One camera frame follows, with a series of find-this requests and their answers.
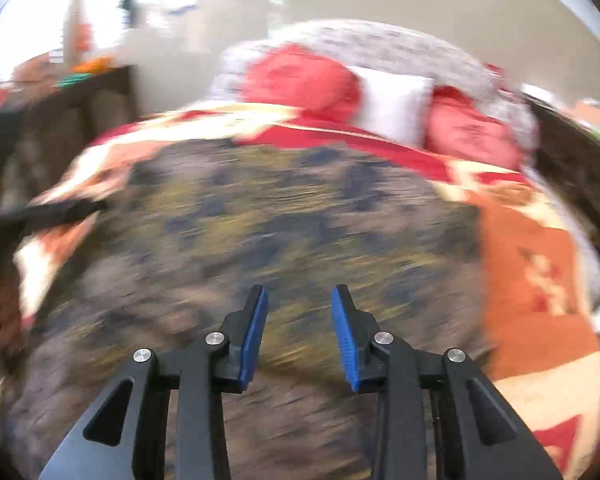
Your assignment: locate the brown navy floral garment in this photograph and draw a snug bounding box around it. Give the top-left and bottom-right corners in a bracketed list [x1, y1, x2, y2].
[1, 140, 490, 479]

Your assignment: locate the dark wooden side table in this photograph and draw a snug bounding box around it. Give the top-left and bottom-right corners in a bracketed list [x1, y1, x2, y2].
[0, 65, 140, 203]

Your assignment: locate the orange red cream blanket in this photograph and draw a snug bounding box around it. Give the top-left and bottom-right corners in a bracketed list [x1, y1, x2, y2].
[41, 103, 600, 478]

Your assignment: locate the orange bag on table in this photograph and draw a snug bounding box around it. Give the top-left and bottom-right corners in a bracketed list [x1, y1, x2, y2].
[72, 56, 112, 75]

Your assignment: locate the red heart pillow left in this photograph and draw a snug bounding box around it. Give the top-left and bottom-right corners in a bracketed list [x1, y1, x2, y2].
[239, 44, 362, 122]

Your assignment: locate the red heart pillow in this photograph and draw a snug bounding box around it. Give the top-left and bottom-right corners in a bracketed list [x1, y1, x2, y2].
[425, 86, 521, 170]
[239, 44, 362, 122]

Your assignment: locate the red heart pillow right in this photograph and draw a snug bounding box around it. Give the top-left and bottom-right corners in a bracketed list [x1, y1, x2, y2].
[425, 86, 521, 170]

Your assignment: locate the dark wooden nightstand right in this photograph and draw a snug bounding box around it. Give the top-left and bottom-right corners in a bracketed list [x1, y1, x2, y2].
[527, 98, 600, 255]

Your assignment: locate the white pillow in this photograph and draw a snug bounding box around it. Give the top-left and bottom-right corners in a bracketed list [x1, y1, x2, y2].
[349, 66, 434, 148]

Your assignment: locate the floral white quilt roll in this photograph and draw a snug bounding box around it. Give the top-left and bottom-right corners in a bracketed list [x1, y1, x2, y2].
[208, 18, 540, 157]

